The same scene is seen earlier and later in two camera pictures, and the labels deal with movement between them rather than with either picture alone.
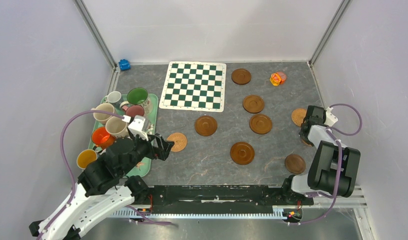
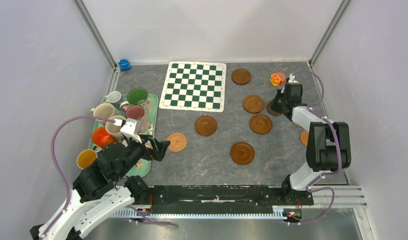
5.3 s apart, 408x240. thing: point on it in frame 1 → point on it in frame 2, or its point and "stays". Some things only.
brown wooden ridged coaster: x=253 y=104 stays
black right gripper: x=311 y=117 → x=280 y=100
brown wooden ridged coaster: x=261 y=124 stays
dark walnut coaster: x=295 y=163 → x=271 y=111
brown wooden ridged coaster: x=206 y=125 stays
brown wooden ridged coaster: x=242 y=153 stays
